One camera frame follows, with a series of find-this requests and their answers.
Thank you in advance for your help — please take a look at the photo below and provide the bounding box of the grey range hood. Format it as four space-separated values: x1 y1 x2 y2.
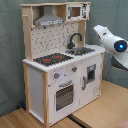
34 6 64 27

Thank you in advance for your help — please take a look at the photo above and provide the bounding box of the grey ice dispenser panel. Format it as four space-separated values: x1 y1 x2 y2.
87 65 96 83

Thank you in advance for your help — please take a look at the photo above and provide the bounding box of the black toy stovetop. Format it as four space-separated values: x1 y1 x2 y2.
34 53 70 66

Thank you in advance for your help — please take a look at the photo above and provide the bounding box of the left red stove knob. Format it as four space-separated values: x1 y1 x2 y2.
54 73 60 79

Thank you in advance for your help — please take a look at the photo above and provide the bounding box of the toy oven door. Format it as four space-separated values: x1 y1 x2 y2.
55 80 74 111

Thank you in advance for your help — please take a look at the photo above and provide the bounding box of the black toy faucet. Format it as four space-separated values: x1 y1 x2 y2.
67 33 82 49

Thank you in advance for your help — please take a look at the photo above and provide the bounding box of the grey cabinet door handle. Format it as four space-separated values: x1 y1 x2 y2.
82 76 86 90

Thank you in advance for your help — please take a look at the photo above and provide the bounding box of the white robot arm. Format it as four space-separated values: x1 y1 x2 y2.
93 25 128 71

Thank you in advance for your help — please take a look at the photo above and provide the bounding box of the toy microwave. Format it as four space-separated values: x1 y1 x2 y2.
66 3 90 21

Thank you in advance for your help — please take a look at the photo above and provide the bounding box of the red stove knob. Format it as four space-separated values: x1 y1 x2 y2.
54 73 60 79
71 66 78 73

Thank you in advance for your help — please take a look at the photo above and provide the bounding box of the right red stove knob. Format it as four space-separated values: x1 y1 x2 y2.
71 66 78 73

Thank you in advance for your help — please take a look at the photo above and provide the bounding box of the grey toy sink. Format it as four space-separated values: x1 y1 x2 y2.
65 47 95 55

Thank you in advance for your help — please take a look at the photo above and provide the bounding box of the wooden toy kitchen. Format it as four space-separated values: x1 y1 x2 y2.
22 2 104 128

